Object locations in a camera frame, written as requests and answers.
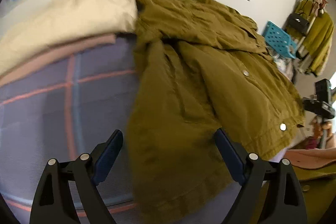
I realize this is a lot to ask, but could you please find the olive green jacket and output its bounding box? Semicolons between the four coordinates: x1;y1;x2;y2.
126;0;305;223

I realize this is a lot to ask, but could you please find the mustard hanging sweater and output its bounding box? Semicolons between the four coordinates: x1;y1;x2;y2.
285;12;334;77

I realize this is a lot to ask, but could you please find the teal plastic storage rack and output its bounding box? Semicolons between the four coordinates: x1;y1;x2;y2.
262;21;297;59

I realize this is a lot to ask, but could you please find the black handbag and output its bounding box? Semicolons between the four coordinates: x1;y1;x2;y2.
288;12;309;35

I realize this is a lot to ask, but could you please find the purple plaid bed sheet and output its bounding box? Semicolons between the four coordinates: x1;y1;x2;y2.
0;35;289;224

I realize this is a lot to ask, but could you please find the plush toy on hanger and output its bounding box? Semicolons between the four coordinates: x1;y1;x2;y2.
313;0;328;16

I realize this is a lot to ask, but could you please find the cream folded blanket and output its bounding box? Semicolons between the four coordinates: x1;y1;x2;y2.
1;0;137;76

